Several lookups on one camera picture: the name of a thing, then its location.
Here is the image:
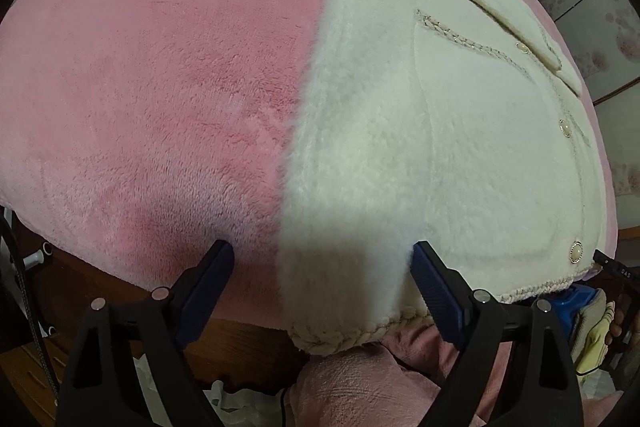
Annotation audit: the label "white fluffy cardigan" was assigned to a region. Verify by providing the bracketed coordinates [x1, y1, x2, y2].
[278, 0, 608, 355]

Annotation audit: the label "pink plush bed sheet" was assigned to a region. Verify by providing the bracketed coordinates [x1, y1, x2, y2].
[1, 0, 615, 329]

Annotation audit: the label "floral wardrobe doors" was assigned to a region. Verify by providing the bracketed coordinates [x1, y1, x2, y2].
[539, 0, 639, 229]

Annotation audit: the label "pink clothes on floor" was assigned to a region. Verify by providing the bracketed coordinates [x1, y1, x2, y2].
[286, 321, 640, 427]

